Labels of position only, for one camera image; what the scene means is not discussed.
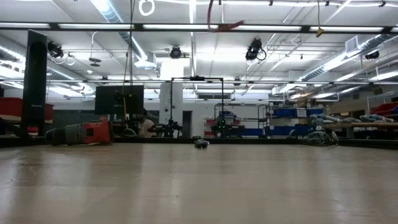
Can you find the grey blue bundle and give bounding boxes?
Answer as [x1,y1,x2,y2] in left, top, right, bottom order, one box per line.
[360,113,390,123]
[310,113,341,123]

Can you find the red black power drill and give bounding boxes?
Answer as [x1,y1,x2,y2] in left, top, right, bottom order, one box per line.
[45,119,113,146]

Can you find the red cord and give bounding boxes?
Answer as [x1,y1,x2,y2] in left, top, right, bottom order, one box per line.
[206,0,245,33]

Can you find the white hanging cable ring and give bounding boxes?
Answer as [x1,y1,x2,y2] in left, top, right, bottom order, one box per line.
[138,0,155,17]

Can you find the person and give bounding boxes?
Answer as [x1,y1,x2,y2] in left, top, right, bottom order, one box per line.
[136,108,158,138]

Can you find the metal shelving cart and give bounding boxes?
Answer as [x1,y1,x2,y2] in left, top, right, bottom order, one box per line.
[203,104,268,138]

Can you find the yellow hanging cord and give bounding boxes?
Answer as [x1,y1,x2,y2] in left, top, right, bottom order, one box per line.
[315,0,325,39]

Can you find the black background rig frame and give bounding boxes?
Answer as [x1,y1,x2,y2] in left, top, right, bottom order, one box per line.
[169,75,225,138]

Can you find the wooden top workbench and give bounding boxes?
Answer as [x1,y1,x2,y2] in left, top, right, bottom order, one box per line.
[323,121,398,139]

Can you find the LED light bar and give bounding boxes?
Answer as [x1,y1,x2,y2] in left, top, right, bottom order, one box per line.
[0,78,398,86]

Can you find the rack with red blue bins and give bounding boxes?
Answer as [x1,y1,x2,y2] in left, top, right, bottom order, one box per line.
[366,101,398,117]

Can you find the clear safety glasses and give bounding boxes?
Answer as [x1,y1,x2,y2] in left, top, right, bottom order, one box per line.
[300,129,340,147]

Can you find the silver air duct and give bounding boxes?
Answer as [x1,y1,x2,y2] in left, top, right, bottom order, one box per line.
[298,33,396,82]

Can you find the red storage bins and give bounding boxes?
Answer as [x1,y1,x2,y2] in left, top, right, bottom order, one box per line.
[0,96,54,124]

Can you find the black monitor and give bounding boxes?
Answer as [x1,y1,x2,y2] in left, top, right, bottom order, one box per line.
[94,84,145,116]

